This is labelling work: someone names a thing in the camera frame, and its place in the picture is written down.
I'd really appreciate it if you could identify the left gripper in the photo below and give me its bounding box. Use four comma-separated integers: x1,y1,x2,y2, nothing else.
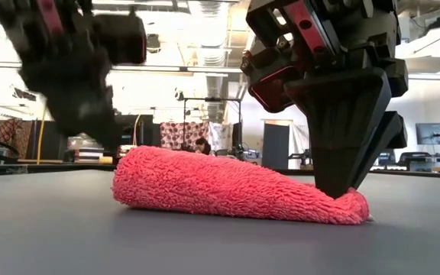
0,0,124,152

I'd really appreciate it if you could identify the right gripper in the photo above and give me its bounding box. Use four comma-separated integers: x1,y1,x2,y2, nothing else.
241,0,410,199

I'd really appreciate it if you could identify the pink fluffy towel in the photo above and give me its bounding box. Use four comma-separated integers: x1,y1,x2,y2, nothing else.
112,144,370,225

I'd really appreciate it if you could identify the stack of books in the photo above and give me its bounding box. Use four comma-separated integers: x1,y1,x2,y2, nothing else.
66,135,114,164

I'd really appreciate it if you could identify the white hanging sheet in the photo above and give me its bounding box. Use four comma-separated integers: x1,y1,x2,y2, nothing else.
288,124,312,169

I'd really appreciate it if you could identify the black computer monitor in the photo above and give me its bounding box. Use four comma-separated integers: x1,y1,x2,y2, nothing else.
415,122,440,145

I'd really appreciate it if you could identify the plaid hanging cloth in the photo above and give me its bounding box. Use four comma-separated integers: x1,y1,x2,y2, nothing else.
0,118,34,160

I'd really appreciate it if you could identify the dark blue panel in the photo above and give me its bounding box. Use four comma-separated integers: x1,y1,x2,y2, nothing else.
261,121,290,170

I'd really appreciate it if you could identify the ceiling strip light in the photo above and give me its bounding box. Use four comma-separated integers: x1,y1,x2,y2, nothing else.
111,65,244,76

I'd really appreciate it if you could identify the red dotted hanging cloth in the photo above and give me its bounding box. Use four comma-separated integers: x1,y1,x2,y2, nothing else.
160,121,209,150

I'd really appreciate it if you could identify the person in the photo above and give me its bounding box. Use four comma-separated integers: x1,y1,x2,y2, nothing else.
194,137,212,156

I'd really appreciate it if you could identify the grey table mat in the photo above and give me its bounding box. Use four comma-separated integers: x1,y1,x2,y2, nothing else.
0,170,440,275

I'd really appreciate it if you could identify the white patterned hanging cloth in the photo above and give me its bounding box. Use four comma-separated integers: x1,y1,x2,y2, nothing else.
208,121,233,153

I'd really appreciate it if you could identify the yellow hanging cord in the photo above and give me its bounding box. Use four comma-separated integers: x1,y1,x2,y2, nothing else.
36,109,48,165

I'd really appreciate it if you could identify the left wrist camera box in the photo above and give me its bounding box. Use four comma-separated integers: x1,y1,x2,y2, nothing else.
92,12,148,65

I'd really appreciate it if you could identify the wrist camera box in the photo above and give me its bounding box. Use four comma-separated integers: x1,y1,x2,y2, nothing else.
247,64,308,115
92,12,148,65

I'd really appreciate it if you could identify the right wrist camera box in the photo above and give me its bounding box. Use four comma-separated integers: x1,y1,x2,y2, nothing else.
247,64,308,115

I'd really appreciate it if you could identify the black stand frame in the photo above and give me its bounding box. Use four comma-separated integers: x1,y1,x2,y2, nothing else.
183,96,243,150

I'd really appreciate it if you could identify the silver ceiling duct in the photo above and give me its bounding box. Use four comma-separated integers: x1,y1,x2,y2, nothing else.
196,0,231,123

